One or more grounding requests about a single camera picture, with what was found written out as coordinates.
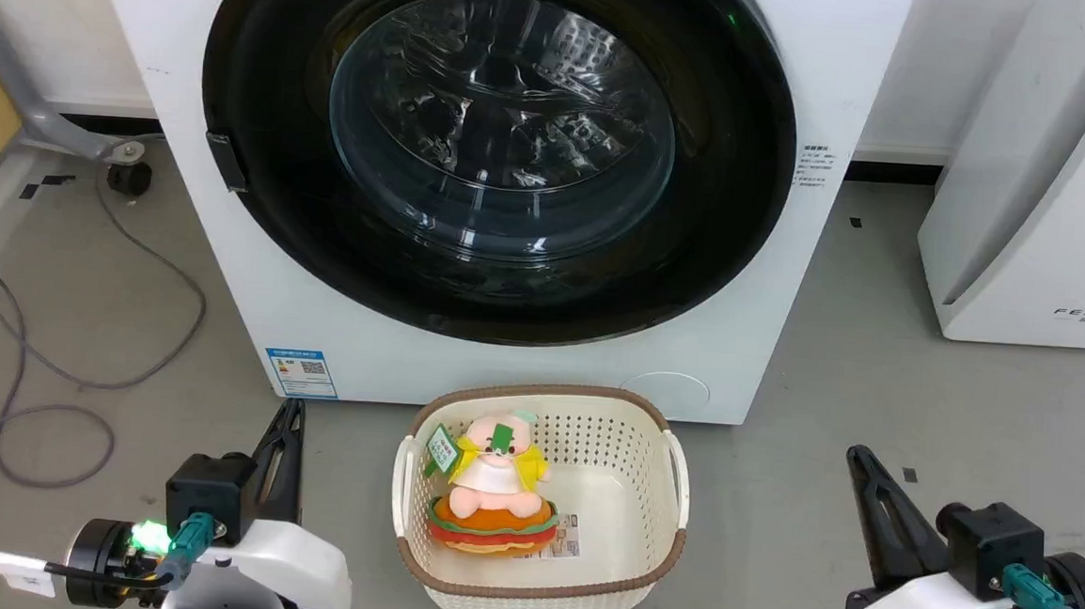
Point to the white air purifier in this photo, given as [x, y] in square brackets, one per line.
[1058, 185]

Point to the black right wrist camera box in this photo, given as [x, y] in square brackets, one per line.
[994, 549]

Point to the grey metal stand leg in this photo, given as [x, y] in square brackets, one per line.
[40, 118]

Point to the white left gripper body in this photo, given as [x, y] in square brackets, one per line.
[291, 572]

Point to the black caster wheel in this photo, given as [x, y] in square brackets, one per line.
[129, 178]

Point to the white front-load washing machine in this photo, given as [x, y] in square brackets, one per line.
[240, 324]

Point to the printed paper label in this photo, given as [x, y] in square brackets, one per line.
[566, 537]

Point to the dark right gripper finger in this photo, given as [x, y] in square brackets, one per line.
[873, 513]
[925, 544]

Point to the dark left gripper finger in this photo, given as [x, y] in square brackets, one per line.
[267, 471]
[292, 459]

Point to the round white filter cover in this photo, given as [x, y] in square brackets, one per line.
[667, 397]

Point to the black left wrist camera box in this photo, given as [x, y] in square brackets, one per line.
[209, 493]

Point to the pink plush doll yellow jacket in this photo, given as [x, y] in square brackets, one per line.
[492, 476]

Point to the green hang tag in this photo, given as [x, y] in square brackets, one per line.
[442, 451]

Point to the plush hamburger toy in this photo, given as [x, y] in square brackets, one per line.
[491, 532]

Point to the cream perforated laundry basket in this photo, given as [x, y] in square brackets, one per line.
[625, 498]

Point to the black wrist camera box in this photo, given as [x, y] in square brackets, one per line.
[994, 549]
[209, 493]

